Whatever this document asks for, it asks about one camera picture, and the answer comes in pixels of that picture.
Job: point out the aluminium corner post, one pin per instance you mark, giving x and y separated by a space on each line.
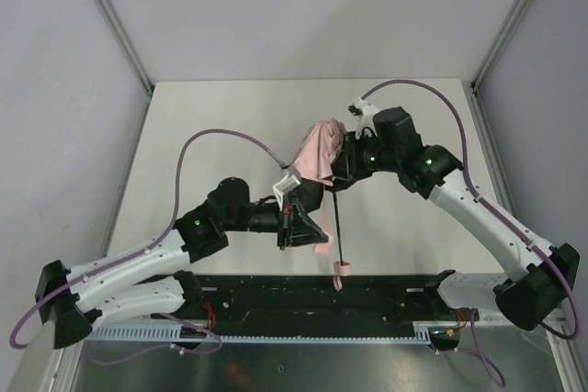
509 26
122 38

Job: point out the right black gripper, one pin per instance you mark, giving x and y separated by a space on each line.
343 168

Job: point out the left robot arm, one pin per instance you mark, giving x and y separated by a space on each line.
153 278

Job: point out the left aluminium corner post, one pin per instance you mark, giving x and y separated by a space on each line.
122 38

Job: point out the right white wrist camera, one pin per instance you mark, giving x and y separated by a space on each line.
364 112

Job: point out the grey cable duct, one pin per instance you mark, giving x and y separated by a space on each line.
175 332

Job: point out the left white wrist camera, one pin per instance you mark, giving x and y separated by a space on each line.
289 181

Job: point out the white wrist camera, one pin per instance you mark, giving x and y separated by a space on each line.
289 181
364 112

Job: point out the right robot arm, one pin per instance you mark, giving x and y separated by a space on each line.
536 275

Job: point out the right aluminium corner post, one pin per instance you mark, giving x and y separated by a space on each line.
509 26

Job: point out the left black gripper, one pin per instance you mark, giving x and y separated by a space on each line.
285 228

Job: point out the pink folding umbrella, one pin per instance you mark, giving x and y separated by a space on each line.
314 161

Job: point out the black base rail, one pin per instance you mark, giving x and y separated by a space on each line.
367 306

